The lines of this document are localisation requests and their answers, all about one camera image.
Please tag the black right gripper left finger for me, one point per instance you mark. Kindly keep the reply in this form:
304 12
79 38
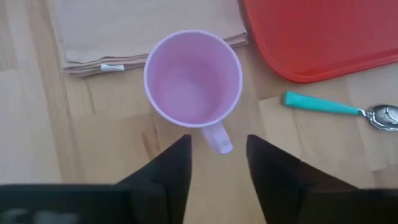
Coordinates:
168 180

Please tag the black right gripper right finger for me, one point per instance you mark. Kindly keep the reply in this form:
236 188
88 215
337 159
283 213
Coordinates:
273 180

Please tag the lilac plastic mug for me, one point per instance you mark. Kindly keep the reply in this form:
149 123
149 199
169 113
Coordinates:
192 81

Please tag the beige cloth napkin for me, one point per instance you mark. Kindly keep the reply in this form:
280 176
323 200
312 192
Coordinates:
140 28

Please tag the red plastic tray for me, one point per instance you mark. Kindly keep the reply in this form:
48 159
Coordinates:
326 34

